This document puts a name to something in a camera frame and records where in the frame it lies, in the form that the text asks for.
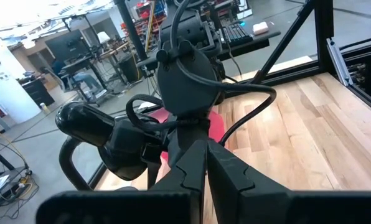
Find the silver aluminium bracket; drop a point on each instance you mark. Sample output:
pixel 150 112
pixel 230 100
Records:
pixel 339 62

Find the black drawer cabinet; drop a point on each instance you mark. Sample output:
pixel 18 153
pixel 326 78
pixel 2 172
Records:
pixel 37 93

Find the person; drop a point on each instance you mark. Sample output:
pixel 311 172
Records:
pixel 79 77

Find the black pole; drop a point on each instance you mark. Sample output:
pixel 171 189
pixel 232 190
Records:
pixel 131 28

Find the dark keyboard desk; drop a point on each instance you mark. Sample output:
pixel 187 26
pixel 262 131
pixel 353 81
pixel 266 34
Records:
pixel 266 37

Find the white pillar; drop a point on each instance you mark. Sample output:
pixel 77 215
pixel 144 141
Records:
pixel 8 90

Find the black aluminium table frame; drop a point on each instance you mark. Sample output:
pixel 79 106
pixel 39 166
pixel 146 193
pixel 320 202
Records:
pixel 324 31

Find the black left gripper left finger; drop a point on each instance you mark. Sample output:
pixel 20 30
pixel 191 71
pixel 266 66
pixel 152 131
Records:
pixel 185 186

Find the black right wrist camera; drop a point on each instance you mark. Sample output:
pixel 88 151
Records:
pixel 129 137

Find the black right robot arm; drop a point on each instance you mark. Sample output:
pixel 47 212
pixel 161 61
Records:
pixel 185 87

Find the yellow pole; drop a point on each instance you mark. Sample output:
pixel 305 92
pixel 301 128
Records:
pixel 150 25

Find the small white case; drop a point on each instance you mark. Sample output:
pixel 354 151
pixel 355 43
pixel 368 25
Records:
pixel 260 28

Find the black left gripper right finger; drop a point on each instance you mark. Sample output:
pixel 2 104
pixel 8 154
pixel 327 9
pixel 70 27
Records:
pixel 235 193

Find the pink plastic bin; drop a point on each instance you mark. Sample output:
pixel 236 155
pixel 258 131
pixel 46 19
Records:
pixel 216 127

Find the black computer monitor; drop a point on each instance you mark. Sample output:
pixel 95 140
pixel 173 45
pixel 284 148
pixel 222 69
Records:
pixel 67 45

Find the black computer keyboard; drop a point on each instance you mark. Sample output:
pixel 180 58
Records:
pixel 235 32

